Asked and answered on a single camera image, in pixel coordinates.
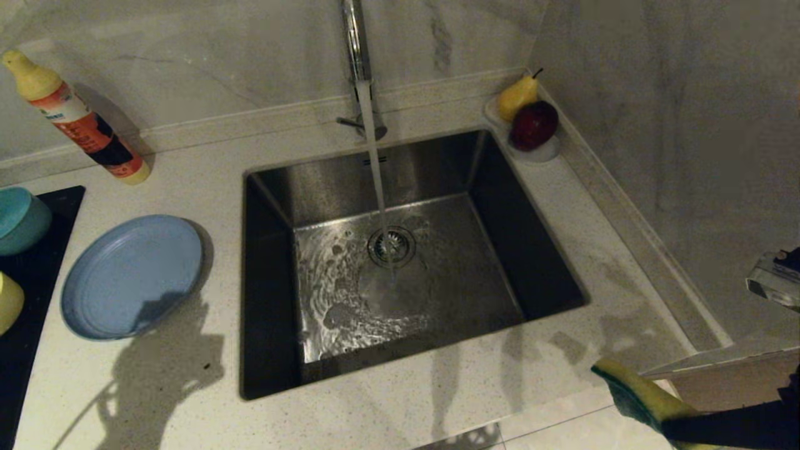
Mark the yellow pear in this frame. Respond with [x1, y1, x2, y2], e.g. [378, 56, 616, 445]
[497, 67, 543, 123]

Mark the yellow sponge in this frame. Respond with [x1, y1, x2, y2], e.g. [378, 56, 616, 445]
[591, 357, 719, 450]

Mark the black induction cooktop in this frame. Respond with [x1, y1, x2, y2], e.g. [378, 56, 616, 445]
[0, 186, 86, 450]

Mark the stainless steel sink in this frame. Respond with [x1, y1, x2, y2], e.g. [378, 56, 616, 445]
[240, 128, 590, 401]

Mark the chrome faucet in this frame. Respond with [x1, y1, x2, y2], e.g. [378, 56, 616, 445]
[336, 0, 388, 142]

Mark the light blue plate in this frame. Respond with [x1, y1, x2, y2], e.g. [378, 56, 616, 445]
[61, 214, 205, 341]

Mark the dark red apple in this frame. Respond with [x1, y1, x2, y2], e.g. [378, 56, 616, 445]
[510, 100, 560, 152]

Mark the metal sink drain strainer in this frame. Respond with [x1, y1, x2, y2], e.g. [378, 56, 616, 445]
[367, 226, 417, 270]

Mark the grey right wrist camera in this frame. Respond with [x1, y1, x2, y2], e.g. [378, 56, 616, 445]
[746, 249, 800, 313]

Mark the teal plastic bowl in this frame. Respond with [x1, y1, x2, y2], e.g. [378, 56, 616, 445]
[0, 186, 53, 258]

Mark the orange-label dish soap bottle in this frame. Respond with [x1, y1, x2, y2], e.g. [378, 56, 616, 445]
[1, 50, 153, 186]

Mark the white fruit dish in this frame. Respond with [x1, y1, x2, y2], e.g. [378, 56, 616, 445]
[483, 97, 561, 164]

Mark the yellow plastic bowl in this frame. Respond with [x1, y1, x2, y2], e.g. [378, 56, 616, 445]
[0, 272, 26, 336]

